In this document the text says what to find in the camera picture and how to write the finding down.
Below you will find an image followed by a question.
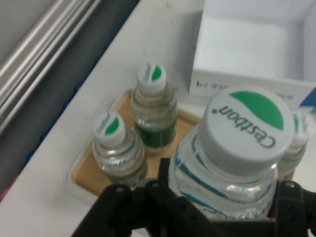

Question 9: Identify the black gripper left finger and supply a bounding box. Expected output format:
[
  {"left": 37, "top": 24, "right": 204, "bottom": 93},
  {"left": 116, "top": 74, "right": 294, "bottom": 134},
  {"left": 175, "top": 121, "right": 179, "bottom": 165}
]
[{"left": 74, "top": 158, "right": 215, "bottom": 237}]

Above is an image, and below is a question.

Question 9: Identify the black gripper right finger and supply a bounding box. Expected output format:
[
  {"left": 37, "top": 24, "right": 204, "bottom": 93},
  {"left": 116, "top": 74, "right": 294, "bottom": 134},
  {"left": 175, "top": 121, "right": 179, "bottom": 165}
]
[{"left": 268, "top": 181, "right": 316, "bottom": 237}]

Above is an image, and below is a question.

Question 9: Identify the water bottle green label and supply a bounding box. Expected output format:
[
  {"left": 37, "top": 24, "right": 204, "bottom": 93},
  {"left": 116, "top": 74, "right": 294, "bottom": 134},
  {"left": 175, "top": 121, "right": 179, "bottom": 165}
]
[
  {"left": 92, "top": 111, "right": 149, "bottom": 191},
  {"left": 278, "top": 111, "right": 314, "bottom": 180},
  {"left": 167, "top": 85, "right": 293, "bottom": 220},
  {"left": 130, "top": 62, "right": 178, "bottom": 155}
]

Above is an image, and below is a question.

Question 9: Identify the bamboo tray white rim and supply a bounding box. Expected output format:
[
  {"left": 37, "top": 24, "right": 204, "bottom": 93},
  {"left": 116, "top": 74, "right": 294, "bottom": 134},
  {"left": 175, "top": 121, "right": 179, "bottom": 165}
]
[{"left": 69, "top": 90, "right": 296, "bottom": 198}]

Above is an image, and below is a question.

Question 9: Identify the white blue cardboard box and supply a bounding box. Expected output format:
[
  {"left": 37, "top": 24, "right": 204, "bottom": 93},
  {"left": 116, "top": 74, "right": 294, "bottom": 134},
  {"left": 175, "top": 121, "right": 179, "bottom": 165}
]
[{"left": 189, "top": 0, "right": 316, "bottom": 109}]

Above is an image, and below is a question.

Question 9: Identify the horizontal aluminium frame rail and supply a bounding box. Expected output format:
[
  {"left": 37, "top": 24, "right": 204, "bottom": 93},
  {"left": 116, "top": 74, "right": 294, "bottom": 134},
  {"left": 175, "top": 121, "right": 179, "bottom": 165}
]
[{"left": 0, "top": 0, "right": 102, "bottom": 135}]

